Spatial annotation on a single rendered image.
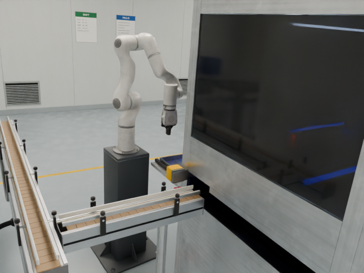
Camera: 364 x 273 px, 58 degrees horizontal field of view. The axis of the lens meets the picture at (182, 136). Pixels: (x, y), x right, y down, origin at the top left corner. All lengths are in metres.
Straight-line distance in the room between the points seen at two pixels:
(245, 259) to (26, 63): 5.76
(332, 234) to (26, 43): 6.10
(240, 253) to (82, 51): 5.80
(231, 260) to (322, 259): 0.51
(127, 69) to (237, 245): 1.31
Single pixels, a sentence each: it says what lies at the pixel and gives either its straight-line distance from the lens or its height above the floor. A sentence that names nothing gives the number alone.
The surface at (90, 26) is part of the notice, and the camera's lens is 6.85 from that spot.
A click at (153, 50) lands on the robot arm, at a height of 1.59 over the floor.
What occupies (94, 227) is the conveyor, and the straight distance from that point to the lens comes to 1.45.
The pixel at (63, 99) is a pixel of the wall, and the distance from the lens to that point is 6.89.
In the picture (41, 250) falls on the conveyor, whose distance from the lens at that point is 1.37.
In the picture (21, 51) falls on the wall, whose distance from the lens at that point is 6.65.
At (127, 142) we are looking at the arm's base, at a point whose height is 0.94.
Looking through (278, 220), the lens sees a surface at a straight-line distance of 1.31.
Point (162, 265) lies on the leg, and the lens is 1.80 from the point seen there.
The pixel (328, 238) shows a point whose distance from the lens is 1.19.
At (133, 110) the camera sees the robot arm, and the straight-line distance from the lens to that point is 2.34.
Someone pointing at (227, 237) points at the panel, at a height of 0.84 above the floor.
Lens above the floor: 1.74
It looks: 18 degrees down
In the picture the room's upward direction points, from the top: 4 degrees clockwise
